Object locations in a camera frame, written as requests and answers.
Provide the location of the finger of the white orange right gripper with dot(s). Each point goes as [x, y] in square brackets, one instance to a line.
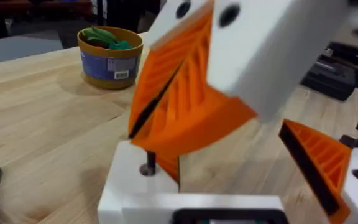
[259, 46]
[163, 62]

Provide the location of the white orange left gripper right finger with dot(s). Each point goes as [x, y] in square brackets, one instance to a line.
[331, 168]

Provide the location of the bare white left gripper left finger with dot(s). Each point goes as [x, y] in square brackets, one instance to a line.
[126, 180]

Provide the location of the brown tub with green toys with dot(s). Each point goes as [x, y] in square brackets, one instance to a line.
[110, 62]

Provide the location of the black device box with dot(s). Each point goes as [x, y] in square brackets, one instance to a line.
[331, 74]

